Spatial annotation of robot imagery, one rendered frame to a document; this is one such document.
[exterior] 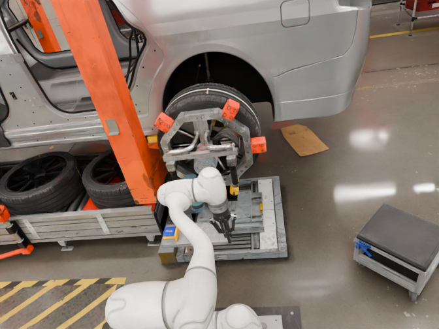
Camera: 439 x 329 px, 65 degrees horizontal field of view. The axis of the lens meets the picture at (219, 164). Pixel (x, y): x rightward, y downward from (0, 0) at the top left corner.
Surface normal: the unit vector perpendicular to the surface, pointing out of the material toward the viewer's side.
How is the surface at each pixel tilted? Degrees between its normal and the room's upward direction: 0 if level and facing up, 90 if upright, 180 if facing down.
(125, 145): 90
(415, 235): 0
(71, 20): 90
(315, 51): 90
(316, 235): 0
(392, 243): 0
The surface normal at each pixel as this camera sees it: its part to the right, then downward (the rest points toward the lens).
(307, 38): -0.07, 0.60
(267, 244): -0.16, -0.80
